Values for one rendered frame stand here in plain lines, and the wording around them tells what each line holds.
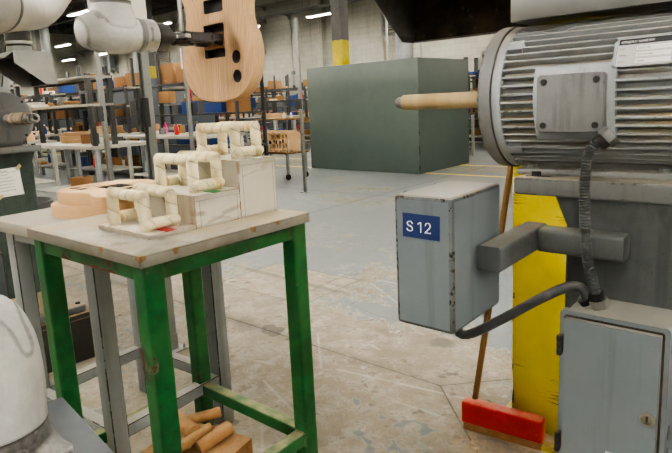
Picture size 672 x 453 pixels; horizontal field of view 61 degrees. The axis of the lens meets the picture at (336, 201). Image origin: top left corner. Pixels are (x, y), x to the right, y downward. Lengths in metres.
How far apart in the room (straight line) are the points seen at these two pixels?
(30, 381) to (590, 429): 0.88
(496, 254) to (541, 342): 1.37
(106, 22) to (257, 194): 0.62
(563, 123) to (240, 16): 1.07
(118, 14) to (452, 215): 1.09
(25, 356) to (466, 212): 0.73
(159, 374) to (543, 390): 1.38
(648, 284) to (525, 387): 1.37
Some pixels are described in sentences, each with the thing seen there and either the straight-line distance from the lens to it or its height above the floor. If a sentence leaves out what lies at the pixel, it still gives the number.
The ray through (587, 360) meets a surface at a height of 0.86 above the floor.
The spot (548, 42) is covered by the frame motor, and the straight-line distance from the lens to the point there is 1.02.
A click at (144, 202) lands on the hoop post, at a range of 1.56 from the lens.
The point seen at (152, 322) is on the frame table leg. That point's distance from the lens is 1.44.
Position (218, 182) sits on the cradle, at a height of 1.04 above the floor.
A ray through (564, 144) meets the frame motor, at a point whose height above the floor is 1.17.
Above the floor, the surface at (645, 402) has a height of 0.82.
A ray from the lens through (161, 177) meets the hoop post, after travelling 1.78.
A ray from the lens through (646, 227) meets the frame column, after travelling 0.97.
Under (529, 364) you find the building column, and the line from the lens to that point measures 2.27.
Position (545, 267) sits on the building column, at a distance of 2.11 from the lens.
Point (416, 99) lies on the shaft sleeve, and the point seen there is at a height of 1.26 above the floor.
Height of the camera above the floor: 1.26
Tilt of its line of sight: 10 degrees down
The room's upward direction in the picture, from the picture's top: 3 degrees counter-clockwise
